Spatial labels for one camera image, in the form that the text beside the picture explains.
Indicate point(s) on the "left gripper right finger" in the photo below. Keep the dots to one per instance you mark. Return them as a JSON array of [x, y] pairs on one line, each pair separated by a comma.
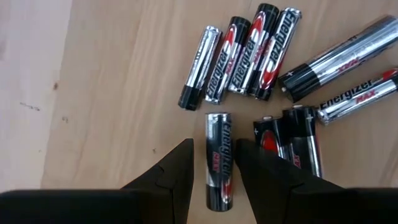
[[295, 205]]

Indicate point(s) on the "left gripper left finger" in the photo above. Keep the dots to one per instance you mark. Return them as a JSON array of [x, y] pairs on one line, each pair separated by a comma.
[[149, 205]]

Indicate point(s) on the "silver black Energizer battery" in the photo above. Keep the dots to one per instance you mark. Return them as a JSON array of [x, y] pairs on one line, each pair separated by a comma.
[[219, 155], [227, 59], [253, 46], [267, 133], [354, 99], [200, 65], [278, 53], [303, 137], [342, 59]]

